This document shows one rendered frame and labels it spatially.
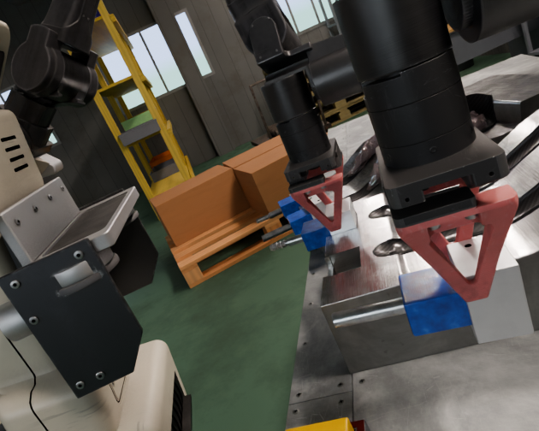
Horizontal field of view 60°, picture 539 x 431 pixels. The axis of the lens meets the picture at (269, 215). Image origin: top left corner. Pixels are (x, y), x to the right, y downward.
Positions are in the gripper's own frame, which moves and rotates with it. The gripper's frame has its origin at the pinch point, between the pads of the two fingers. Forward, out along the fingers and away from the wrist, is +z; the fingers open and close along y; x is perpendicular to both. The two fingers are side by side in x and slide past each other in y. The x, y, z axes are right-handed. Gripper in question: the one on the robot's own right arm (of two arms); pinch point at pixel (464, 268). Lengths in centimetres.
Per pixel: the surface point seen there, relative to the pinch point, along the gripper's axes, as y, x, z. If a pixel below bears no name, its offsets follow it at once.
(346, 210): 26.8, 9.6, 3.3
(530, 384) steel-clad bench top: 3.9, -2.8, 14.8
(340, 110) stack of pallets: 593, 42, 78
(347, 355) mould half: 10.2, 12.7, 12.6
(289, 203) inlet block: 54, 23, 8
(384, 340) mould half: 10.2, 8.5, 11.9
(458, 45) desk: 484, -94, 42
